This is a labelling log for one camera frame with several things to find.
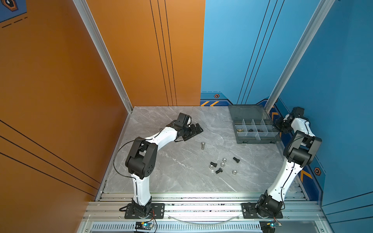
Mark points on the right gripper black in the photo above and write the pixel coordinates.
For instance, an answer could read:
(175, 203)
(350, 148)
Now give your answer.
(278, 124)

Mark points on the right aluminium frame post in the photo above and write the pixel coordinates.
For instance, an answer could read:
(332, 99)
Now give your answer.
(309, 33)

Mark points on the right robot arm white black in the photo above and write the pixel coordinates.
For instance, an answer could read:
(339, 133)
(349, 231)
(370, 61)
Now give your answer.
(300, 152)

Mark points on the grey plastic organizer box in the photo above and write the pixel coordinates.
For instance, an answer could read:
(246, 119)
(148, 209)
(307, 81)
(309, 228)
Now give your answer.
(253, 117)

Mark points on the right circuit board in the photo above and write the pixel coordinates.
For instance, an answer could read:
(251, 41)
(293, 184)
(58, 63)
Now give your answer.
(269, 227)

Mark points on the green circuit board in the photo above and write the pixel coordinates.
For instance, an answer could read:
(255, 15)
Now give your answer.
(144, 226)

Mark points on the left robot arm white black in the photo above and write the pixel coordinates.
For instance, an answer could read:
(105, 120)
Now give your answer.
(142, 158)

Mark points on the left aluminium frame post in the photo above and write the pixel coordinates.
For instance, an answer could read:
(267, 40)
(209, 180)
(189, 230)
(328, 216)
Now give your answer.
(96, 37)

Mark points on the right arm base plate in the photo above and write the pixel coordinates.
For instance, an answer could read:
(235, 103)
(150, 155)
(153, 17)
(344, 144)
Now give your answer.
(250, 211)

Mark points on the aluminium front rail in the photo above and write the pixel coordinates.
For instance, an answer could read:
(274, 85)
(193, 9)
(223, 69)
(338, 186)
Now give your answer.
(204, 212)

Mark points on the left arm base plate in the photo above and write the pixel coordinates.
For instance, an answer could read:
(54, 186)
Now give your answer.
(135, 211)

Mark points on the aluminium frame post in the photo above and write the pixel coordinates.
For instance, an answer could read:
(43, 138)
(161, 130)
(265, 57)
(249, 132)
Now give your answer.
(96, 37)
(309, 33)

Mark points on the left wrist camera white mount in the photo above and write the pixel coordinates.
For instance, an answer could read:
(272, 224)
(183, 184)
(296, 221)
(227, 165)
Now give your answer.
(183, 120)

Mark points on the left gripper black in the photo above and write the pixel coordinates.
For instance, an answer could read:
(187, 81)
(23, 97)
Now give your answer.
(194, 131)

